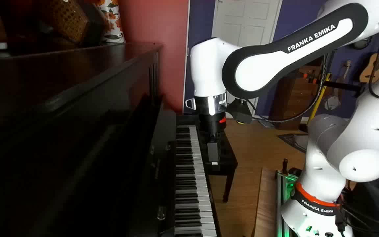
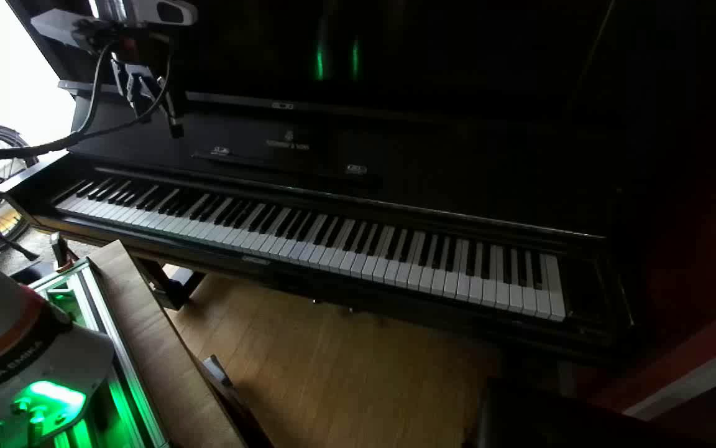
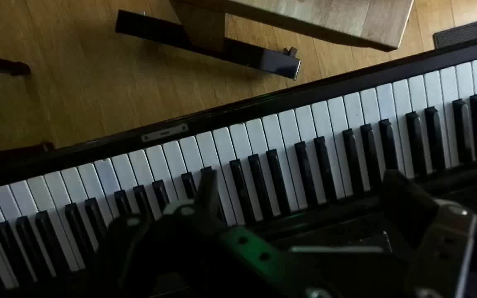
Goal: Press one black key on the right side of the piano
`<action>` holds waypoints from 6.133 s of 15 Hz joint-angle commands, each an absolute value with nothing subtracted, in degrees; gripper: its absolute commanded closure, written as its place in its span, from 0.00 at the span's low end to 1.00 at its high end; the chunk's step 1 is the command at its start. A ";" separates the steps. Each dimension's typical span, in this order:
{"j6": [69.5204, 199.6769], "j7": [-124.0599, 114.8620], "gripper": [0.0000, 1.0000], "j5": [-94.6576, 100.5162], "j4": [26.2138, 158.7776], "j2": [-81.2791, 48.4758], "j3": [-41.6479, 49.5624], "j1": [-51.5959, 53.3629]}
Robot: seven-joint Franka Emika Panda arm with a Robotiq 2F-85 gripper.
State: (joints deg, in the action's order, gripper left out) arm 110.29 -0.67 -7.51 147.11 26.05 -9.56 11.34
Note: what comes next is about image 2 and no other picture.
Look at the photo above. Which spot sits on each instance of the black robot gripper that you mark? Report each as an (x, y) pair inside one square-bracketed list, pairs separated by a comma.
[(129, 41)]

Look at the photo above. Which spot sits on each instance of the black piano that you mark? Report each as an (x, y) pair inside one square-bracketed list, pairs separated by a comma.
[(424, 165)]

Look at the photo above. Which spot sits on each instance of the white baseboard strip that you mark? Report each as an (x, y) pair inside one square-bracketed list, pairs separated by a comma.
[(688, 374)]

